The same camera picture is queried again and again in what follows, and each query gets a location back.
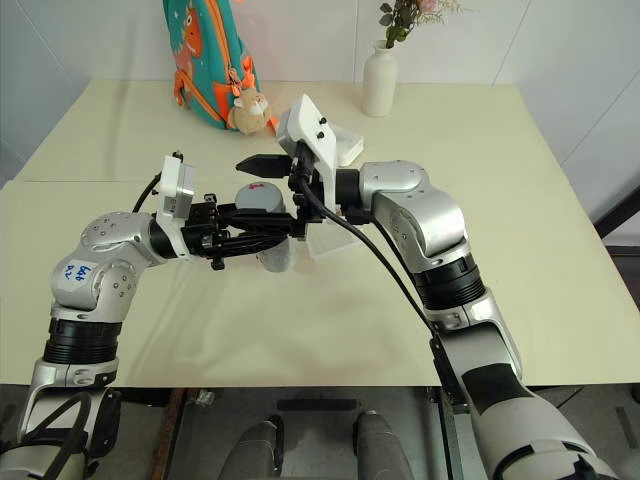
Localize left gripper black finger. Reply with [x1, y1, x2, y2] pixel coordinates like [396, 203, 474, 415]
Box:
[218, 233, 287, 258]
[217, 218, 290, 237]

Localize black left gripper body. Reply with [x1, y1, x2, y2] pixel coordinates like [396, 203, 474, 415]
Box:
[180, 191, 236, 272]

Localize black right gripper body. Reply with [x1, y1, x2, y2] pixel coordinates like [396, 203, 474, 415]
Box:
[285, 141, 327, 242]

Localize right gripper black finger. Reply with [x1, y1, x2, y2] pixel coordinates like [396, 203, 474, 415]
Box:
[230, 209, 297, 225]
[234, 154, 292, 178]

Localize grey jar lid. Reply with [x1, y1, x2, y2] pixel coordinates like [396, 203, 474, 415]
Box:
[233, 181, 288, 215]

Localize clear jar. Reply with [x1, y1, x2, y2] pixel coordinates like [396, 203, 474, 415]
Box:
[254, 207, 297, 274]

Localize clear plastic box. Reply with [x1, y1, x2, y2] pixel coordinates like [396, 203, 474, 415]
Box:
[294, 212, 364, 275]

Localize white rectangular box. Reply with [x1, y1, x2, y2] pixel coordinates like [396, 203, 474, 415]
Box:
[327, 123, 365, 167]

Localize teal and orange backpack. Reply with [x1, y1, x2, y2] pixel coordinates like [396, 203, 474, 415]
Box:
[162, 0, 262, 132]

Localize white ceramic vase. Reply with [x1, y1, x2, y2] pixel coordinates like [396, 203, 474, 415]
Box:
[361, 39, 399, 119]

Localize rusty brown metal bar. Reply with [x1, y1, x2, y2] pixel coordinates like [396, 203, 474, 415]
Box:
[157, 388, 189, 480]

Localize dried flower bouquet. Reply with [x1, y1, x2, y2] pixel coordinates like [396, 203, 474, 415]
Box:
[378, 0, 469, 51]

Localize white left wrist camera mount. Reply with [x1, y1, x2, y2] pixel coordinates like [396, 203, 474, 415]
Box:
[151, 154, 199, 257]

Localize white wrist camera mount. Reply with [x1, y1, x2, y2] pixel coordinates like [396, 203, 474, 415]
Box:
[274, 93, 341, 207]
[151, 154, 199, 257]

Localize beige plush hamster keychain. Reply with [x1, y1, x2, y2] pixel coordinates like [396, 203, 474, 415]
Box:
[227, 88, 279, 136]

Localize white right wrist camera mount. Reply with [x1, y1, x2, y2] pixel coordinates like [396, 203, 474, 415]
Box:
[274, 93, 341, 207]

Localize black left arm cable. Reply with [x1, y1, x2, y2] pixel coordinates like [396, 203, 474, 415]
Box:
[131, 172, 169, 217]

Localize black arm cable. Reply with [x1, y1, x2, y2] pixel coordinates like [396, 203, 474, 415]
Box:
[131, 172, 169, 217]
[298, 175, 451, 396]

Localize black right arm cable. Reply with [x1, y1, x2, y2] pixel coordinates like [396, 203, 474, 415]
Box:
[298, 175, 451, 396]

